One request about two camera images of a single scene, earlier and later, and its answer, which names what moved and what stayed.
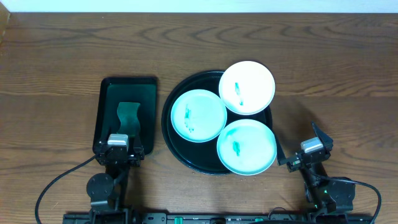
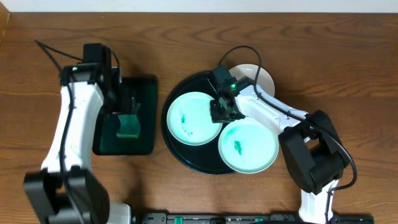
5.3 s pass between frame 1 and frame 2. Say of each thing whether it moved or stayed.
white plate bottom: stayed
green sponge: stayed
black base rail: stayed
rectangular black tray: stayed
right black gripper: moved
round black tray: stayed
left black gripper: moved
